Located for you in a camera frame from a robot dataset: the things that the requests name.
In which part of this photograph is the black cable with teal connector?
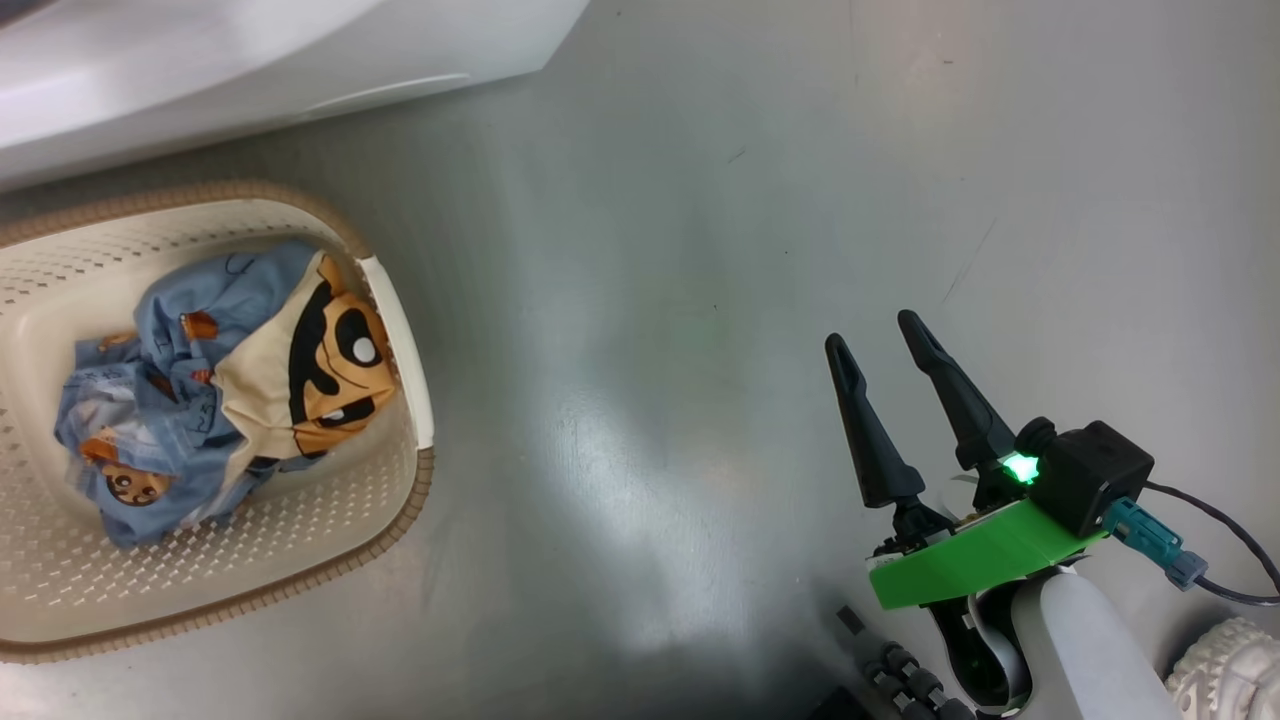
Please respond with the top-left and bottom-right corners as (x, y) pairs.
(1100, 480), (1280, 608)

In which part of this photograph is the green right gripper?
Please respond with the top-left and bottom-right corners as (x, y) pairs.
(824, 309), (1111, 611)

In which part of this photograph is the black ribbed cable conduit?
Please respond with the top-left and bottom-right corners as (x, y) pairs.
(835, 605), (976, 720)

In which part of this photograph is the cream garment with orange print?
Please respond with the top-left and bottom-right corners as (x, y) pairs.
(213, 250), (401, 471)

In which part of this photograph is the cream perforated laundry basket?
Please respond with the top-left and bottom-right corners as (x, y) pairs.
(0, 180), (436, 664)

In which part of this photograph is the white textured rounded object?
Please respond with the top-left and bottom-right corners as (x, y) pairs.
(1165, 615), (1280, 720)

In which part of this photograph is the white front-load washing machine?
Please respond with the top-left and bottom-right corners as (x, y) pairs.
(0, 0), (591, 191)

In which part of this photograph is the blue printed garment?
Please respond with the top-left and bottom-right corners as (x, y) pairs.
(55, 240), (331, 548)

